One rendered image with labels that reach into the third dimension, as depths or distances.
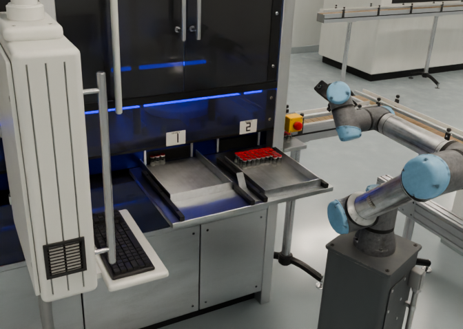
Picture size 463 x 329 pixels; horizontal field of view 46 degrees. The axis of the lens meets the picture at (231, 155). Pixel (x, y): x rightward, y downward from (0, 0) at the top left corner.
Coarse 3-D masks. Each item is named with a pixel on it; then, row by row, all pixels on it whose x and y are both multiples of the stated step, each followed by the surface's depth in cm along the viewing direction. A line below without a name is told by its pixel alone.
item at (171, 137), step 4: (168, 132) 221; (172, 132) 222; (176, 132) 223; (180, 132) 224; (184, 132) 225; (168, 136) 222; (172, 136) 223; (176, 136) 224; (180, 136) 224; (184, 136) 225; (168, 140) 222; (172, 140) 223; (176, 140) 224; (180, 140) 225; (184, 140) 226; (168, 144) 223; (172, 144) 224; (176, 144) 225; (180, 144) 226
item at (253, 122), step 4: (248, 120) 237; (252, 120) 239; (256, 120) 240; (240, 124) 236; (244, 124) 237; (248, 124) 238; (252, 124) 239; (256, 124) 240; (240, 128) 237; (244, 128) 238; (248, 128) 239; (252, 128) 240; (240, 132) 238; (244, 132) 239; (248, 132) 240
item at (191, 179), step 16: (176, 160) 237; (192, 160) 237; (208, 160) 230; (160, 176) 222; (176, 176) 223; (192, 176) 223; (208, 176) 224; (224, 176) 218; (176, 192) 210; (192, 192) 206; (208, 192) 209
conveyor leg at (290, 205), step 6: (294, 156) 279; (288, 204) 290; (294, 204) 291; (288, 210) 292; (294, 210) 293; (288, 216) 293; (288, 222) 295; (288, 228) 296; (288, 234) 298; (282, 240) 301; (288, 240) 299; (282, 246) 302; (288, 246) 301; (282, 252) 303; (288, 252) 302
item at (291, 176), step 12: (288, 156) 238; (240, 168) 232; (252, 168) 233; (264, 168) 233; (276, 168) 234; (288, 168) 234; (300, 168) 230; (252, 180) 215; (264, 180) 222; (276, 180) 223; (288, 180) 223; (300, 180) 224; (312, 180) 217; (264, 192) 208; (276, 192) 210; (288, 192) 213
